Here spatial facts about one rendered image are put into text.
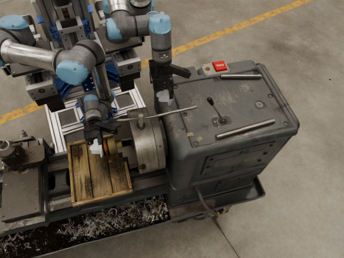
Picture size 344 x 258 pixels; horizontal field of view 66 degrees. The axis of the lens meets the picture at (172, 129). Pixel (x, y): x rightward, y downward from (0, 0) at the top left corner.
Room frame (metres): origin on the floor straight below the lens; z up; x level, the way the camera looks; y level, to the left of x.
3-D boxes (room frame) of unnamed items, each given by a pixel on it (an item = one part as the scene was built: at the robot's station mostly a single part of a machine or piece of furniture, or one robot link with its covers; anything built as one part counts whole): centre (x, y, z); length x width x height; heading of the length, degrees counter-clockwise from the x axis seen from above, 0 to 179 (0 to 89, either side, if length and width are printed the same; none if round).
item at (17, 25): (1.04, 0.81, 1.33); 0.13 x 0.12 x 0.14; 165
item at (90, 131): (0.66, 0.39, 1.08); 0.12 x 0.09 x 0.08; 19
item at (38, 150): (0.51, 0.71, 0.99); 0.20 x 0.10 x 0.05; 110
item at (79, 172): (0.55, 0.37, 0.89); 0.36 x 0.30 x 0.04; 20
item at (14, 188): (0.44, 0.72, 0.95); 0.43 x 0.17 x 0.05; 20
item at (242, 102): (0.78, -0.24, 1.06); 0.59 x 0.48 x 0.39; 110
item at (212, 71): (0.99, -0.19, 1.23); 0.13 x 0.08 x 0.05; 110
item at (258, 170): (0.79, -0.23, 0.43); 0.60 x 0.48 x 0.86; 110
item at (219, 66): (1.00, -0.21, 1.26); 0.06 x 0.06 x 0.02; 20
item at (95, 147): (0.56, 0.35, 1.10); 0.09 x 0.06 x 0.03; 19
